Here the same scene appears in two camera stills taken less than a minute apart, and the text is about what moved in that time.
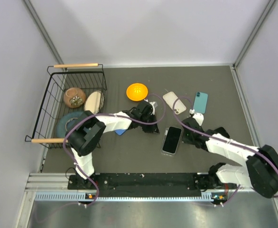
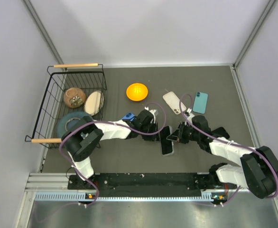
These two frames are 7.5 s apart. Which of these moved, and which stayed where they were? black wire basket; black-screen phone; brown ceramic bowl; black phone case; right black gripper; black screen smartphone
Moved: black-screen phone; black screen smartphone
Stayed: brown ceramic bowl; right black gripper; black wire basket; black phone case
